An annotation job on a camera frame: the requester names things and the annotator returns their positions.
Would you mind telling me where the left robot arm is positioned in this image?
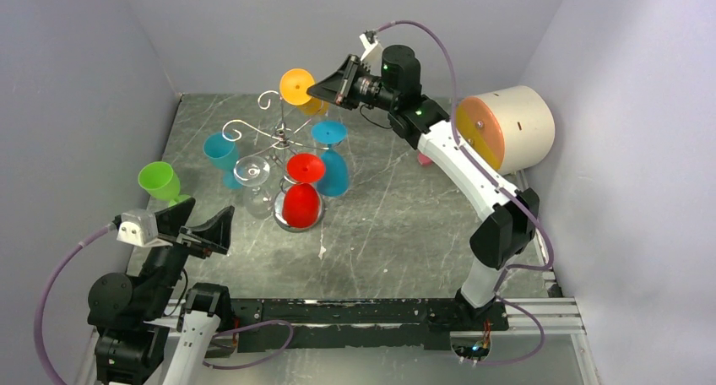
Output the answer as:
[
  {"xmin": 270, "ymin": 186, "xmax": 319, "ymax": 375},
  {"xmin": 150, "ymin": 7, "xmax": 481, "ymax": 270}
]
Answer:
[{"xmin": 88, "ymin": 198, "xmax": 237, "ymax": 384}]

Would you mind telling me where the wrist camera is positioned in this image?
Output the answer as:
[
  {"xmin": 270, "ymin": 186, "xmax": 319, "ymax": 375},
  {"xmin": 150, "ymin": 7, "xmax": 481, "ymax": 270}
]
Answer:
[
  {"xmin": 117, "ymin": 209, "xmax": 159, "ymax": 247},
  {"xmin": 359, "ymin": 30, "xmax": 383, "ymax": 70}
]

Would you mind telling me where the pink small block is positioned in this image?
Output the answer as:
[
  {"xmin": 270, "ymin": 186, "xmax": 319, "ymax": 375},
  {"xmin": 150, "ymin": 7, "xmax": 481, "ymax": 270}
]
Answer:
[{"xmin": 417, "ymin": 153, "xmax": 433, "ymax": 166}]

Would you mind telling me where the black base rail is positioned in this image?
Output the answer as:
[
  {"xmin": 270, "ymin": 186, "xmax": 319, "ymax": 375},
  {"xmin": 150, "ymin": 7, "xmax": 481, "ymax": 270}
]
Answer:
[{"xmin": 220, "ymin": 298, "xmax": 509, "ymax": 353}]

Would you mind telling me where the clear wine glass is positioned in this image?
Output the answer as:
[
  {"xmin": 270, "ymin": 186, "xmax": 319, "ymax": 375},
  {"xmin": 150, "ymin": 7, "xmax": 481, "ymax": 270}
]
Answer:
[{"xmin": 233, "ymin": 155, "xmax": 274, "ymax": 220}]

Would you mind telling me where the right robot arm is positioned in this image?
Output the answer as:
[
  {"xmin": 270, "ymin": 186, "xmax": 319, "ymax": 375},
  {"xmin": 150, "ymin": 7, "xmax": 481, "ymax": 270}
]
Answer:
[{"xmin": 306, "ymin": 45, "xmax": 540, "ymax": 329}]

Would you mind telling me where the red plastic wine glass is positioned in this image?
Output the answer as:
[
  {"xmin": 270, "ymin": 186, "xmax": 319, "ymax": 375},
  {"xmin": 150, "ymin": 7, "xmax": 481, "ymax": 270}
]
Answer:
[{"xmin": 281, "ymin": 153, "xmax": 326, "ymax": 229}]

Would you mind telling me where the cream cylinder with orange face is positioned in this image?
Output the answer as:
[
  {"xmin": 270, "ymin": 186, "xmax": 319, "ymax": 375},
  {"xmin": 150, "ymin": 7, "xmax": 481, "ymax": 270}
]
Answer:
[{"xmin": 456, "ymin": 85, "xmax": 556, "ymax": 175}]

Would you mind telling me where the orange plastic wine glass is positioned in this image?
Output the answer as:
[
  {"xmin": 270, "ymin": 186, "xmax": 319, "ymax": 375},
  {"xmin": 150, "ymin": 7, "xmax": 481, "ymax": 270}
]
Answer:
[{"xmin": 279, "ymin": 68, "xmax": 328, "ymax": 117}]

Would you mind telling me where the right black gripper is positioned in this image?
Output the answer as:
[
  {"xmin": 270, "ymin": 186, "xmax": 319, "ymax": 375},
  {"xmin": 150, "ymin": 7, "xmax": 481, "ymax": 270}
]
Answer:
[{"xmin": 306, "ymin": 56, "xmax": 397, "ymax": 112}]

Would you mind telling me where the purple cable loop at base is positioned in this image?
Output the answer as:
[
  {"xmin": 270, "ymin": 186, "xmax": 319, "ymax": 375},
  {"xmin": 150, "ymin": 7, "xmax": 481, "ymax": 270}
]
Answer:
[{"xmin": 200, "ymin": 319, "xmax": 294, "ymax": 371}]

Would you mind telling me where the chrome wine glass rack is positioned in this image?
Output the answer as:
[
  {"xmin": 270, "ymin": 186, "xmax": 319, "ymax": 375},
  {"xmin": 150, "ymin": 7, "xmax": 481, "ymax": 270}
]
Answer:
[{"xmin": 221, "ymin": 90, "xmax": 328, "ymax": 233}]

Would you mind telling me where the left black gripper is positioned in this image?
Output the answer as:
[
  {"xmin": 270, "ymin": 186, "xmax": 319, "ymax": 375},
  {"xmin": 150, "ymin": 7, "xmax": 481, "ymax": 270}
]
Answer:
[{"xmin": 138, "ymin": 196, "xmax": 232, "ymax": 317}]

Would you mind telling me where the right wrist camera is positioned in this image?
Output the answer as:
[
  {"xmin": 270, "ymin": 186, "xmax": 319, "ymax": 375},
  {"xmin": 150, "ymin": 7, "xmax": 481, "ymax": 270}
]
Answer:
[{"xmin": 359, "ymin": 30, "xmax": 383, "ymax": 70}]

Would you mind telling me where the green plastic wine glass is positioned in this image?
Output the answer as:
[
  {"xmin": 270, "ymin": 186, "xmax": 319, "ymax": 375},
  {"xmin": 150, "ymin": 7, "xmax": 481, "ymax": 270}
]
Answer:
[{"xmin": 138, "ymin": 161, "xmax": 190, "ymax": 206}]

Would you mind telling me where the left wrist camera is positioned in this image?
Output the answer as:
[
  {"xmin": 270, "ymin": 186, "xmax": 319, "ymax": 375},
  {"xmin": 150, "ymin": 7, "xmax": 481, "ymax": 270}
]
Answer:
[{"xmin": 117, "ymin": 209, "xmax": 159, "ymax": 247}]

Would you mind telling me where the blue plastic wine glass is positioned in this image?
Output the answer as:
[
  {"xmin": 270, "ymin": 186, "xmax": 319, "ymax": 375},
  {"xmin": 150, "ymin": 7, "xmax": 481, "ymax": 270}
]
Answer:
[
  {"xmin": 203, "ymin": 133, "xmax": 242, "ymax": 190},
  {"xmin": 311, "ymin": 121, "xmax": 350, "ymax": 197}
]

